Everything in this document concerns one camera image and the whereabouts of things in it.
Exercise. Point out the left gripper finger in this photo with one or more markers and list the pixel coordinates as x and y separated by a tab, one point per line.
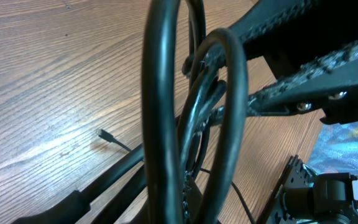
192	198

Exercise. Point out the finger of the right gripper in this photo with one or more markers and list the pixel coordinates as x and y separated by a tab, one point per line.
289	34
329	83

